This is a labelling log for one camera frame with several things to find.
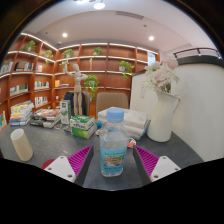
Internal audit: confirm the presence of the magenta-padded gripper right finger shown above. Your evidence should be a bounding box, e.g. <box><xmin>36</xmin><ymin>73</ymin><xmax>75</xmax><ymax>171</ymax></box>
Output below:
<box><xmin>132</xmin><ymin>145</ymin><xmax>182</xmax><ymax>186</ymax></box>

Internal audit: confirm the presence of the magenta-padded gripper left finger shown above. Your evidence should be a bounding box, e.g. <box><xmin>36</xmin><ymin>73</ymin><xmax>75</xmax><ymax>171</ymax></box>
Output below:
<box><xmin>44</xmin><ymin>144</ymin><xmax>95</xmax><ymax>187</ymax></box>

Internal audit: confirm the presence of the clear blue-capped water bottle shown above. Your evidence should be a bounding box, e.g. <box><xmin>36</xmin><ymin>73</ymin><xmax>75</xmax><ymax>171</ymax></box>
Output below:
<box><xmin>99</xmin><ymin>107</ymin><xmax>130</xmax><ymax>178</ymax></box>

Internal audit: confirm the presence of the green and white box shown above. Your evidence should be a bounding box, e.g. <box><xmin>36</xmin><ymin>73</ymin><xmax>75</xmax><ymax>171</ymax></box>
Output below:
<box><xmin>69</xmin><ymin>114</ymin><xmax>98</xmax><ymax>140</ymax></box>

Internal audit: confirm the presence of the white pitcher vase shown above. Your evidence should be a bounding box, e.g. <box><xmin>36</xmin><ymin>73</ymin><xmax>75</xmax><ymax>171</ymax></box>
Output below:
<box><xmin>146</xmin><ymin>90</ymin><xmax>181</xmax><ymax>143</ymax></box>

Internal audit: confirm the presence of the cream ribbed cup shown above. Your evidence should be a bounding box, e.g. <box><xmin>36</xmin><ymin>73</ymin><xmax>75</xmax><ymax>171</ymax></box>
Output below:
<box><xmin>9</xmin><ymin>128</ymin><xmax>34</xmax><ymax>163</ymax></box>

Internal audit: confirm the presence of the white book stack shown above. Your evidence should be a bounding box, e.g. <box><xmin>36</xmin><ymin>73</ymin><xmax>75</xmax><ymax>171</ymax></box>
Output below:
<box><xmin>96</xmin><ymin>107</ymin><xmax>152</xmax><ymax>141</ymax></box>

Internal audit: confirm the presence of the dark magazine stack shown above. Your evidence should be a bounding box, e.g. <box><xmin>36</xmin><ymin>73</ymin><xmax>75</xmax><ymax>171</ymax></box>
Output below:
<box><xmin>29</xmin><ymin>108</ymin><xmax>63</xmax><ymax>129</ymax></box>

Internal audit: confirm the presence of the tall green white carton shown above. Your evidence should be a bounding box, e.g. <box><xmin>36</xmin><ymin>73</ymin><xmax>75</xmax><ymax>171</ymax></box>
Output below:
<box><xmin>59</xmin><ymin>99</ymin><xmax>72</xmax><ymax>126</ymax></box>

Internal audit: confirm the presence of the dark blue chair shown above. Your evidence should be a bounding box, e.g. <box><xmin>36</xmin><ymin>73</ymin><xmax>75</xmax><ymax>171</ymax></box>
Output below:
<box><xmin>63</xmin><ymin>91</ymin><xmax>87</xmax><ymax>116</ymax></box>

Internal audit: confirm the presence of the colourful book stack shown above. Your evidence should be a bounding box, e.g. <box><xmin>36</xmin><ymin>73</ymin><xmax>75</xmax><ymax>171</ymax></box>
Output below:
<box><xmin>8</xmin><ymin>100</ymin><xmax>35</xmax><ymax>127</ymax></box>

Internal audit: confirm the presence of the white partition with dark top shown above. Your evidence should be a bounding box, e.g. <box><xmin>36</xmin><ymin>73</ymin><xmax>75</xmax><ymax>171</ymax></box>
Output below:
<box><xmin>129</xmin><ymin>54</ymin><xmax>224</xmax><ymax>163</ymax></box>

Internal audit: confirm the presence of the beige chair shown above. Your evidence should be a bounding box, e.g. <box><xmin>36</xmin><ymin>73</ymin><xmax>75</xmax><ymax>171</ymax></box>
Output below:
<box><xmin>95</xmin><ymin>91</ymin><xmax>130</xmax><ymax>116</ymax></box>

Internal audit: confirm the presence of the pink and white flower bouquet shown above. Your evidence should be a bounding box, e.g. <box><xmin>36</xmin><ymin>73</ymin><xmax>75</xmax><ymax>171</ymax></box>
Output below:
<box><xmin>141</xmin><ymin>59</ymin><xmax>181</xmax><ymax>94</ymax></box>

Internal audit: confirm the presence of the wooden shelf unit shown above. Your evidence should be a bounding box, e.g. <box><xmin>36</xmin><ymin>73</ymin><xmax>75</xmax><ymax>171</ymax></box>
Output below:
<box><xmin>0</xmin><ymin>32</ymin><xmax>159</xmax><ymax>131</ymax></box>

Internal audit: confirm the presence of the dark metal railing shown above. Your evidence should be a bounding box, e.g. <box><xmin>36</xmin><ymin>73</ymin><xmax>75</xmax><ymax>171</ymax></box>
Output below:
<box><xmin>173</xmin><ymin>47</ymin><xmax>222</xmax><ymax>60</ymax></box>

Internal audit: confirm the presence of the ceiling air vent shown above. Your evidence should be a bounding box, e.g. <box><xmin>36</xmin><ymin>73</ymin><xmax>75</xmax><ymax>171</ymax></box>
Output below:
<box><xmin>115</xmin><ymin>10</ymin><xmax>145</xmax><ymax>20</ymax></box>

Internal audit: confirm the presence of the round-bulb chandelier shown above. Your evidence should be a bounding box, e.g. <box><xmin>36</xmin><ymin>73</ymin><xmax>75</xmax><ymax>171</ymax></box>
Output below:
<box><xmin>73</xmin><ymin>0</ymin><xmax>106</xmax><ymax>10</ymax></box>

